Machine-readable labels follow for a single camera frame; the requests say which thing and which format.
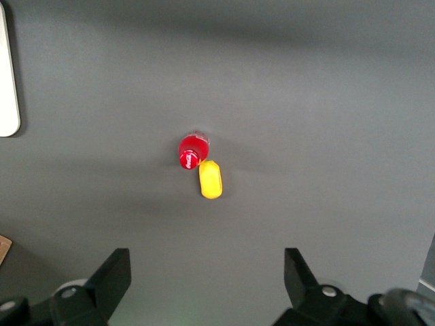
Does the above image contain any wooden drawer cabinet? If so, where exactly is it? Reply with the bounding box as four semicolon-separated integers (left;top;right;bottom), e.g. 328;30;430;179
0;234;13;266

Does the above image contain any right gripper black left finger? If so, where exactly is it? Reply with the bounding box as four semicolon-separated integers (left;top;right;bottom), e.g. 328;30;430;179
50;247;132;326

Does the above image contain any yellow toy lemon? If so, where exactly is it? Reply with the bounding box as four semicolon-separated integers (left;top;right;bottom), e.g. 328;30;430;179
198;159;224;200

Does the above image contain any red coke bottle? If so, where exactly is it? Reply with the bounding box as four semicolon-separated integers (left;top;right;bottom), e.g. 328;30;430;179
177;128;211;170

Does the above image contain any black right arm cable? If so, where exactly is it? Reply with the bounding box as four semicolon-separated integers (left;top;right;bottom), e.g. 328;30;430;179
379;287;435;326

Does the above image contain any beige plastic tray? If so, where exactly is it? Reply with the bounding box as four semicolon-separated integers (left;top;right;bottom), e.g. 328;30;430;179
0;1;21;138

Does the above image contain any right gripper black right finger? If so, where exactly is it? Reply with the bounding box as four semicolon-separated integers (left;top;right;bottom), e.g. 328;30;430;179
274;247;368;326

